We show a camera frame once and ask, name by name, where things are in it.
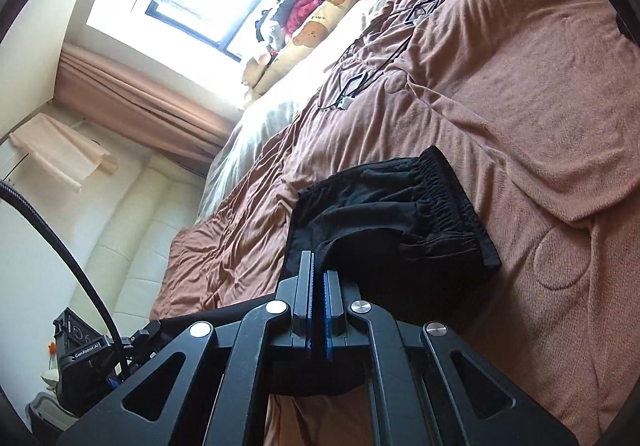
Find brown curtain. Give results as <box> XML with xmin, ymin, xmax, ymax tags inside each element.
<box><xmin>53</xmin><ymin>42</ymin><xmax>233</xmax><ymax>175</ymax></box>

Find black braided cable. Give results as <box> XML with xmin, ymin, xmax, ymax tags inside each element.
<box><xmin>0</xmin><ymin>179</ymin><xmax>132</xmax><ymax>377</ymax></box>

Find black cable on bed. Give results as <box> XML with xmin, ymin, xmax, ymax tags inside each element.
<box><xmin>316</xmin><ymin>0</ymin><xmax>457</xmax><ymax>114</ymax></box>

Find white bed sheet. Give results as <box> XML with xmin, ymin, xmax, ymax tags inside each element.
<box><xmin>195</xmin><ymin>0</ymin><xmax>387</xmax><ymax>224</ymax></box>

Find brown bed blanket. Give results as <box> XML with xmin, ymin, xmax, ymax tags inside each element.
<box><xmin>150</xmin><ymin>0</ymin><xmax>640</xmax><ymax>446</ymax></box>

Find black pants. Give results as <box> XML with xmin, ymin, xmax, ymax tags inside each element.
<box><xmin>159</xmin><ymin>145</ymin><xmax>502</xmax><ymax>400</ymax></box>

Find cartoon print pillow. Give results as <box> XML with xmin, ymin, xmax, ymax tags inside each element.
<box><xmin>245</xmin><ymin>0</ymin><xmax>358</xmax><ymax>102</ymax></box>

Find beige hanging cloth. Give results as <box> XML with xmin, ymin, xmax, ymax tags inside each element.
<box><xmin>10</xmin><ymin>113</ymin><xmax>118</xmax><ymax>192</ymax></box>

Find clothes pile on windowsill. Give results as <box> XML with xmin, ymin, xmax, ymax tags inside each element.
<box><xmin>255</xmin><ymin>0</ymin><xmax>323</xmax><ymax>50</ymax></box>

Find white padded headboard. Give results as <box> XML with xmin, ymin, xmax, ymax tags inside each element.
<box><xmin>68</xmin><ymin>154</ymin><xmax>204</xmax><ymax>336</ymax></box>

